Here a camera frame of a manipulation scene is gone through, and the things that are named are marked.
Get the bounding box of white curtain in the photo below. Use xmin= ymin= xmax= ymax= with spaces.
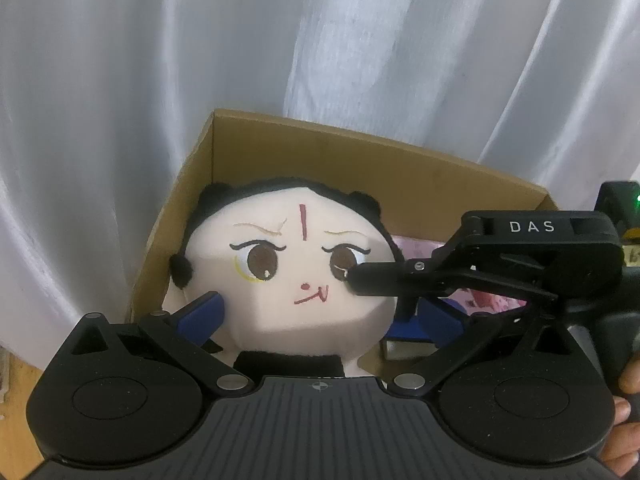
xmin=1 ymin=0 xmax=639 ymax=367

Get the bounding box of pink cover notebook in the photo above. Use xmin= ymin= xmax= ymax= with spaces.
xmin=380 ymin=233 xmax=528 ymax=361

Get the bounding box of brown cardboard box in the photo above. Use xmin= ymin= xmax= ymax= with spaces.
xmin=130 ymin=110 xmax=556 ymax=320

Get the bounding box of person right hand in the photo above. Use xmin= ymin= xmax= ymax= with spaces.
xmin=600 ymin=354 xmax=640 ymax=477

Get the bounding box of pink plush doll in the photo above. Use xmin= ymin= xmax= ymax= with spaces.
xmin=163 ymin=178 xmax=404 ymax=382

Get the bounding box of black camera box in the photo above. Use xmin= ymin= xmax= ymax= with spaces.
xmin=594 ymin=181 xmax=640 ymax=266

